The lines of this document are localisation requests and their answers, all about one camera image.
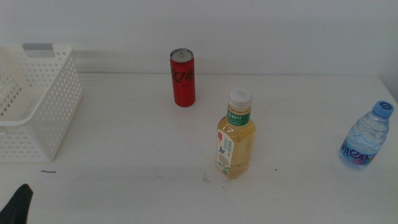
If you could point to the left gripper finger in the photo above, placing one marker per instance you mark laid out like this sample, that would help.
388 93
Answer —
17 208

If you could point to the yellow tea bottle white cap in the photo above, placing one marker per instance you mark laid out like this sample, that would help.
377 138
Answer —
239 146

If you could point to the red cola can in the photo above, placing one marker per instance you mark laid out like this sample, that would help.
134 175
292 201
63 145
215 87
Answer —
183 87

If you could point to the clear water bottle blue cap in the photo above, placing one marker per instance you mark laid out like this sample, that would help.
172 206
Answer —
365 137

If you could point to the white perforated plastic basket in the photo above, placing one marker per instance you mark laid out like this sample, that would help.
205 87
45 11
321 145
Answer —
15 123

